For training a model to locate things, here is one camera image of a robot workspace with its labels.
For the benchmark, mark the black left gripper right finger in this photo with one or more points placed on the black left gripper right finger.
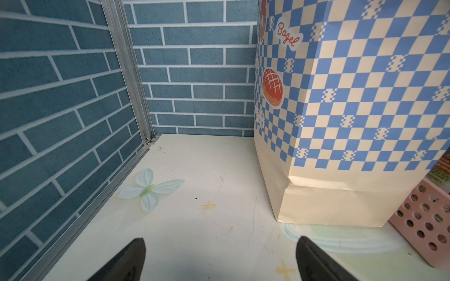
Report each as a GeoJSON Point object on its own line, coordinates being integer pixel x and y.
{"type": "Point", "coordinates": [314, 264]}

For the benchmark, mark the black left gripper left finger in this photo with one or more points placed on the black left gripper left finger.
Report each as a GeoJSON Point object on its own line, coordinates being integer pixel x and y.
{"type": "Point", "coordinates": [127, 265]}

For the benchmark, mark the blue checkered paper bag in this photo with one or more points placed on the blue checkered paper bag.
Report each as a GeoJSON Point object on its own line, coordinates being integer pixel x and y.
{"type": "Point", "coordinates": [352, 105]}

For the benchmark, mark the pale green butterfly decoration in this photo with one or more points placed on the pale green butterfly decoration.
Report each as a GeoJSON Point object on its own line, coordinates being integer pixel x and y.
{"type": "Point", "coordinates": [148, 192]}

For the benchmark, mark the pink perforated plastic basket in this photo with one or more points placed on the pink perforated plastic basket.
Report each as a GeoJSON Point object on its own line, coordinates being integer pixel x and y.
{"type": "Point", "coordinates": [423, 219]}

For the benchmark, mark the aluminium corner post left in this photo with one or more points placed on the aluminium corner post left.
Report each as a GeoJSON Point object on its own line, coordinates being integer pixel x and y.
{"type": "Point", "coordinates": [121, 37]}

